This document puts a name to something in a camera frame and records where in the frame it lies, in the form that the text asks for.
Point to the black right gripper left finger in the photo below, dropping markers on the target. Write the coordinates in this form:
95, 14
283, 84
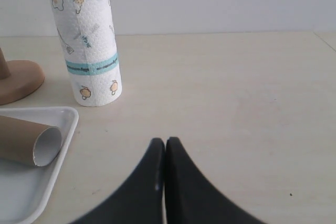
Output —
139, 198

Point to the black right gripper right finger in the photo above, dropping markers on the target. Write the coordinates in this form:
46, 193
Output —
190, 197

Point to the brown cardboard tube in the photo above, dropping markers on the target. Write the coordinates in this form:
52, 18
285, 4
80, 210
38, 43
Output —
29, 143

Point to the patterned paper towel roll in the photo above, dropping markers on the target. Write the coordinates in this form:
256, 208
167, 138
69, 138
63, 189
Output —
86, 32

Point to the wooden paper towel holder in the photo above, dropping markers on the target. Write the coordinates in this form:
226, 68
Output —
19, 78

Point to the white rectangular tray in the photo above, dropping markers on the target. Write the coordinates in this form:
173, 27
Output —
25, 190

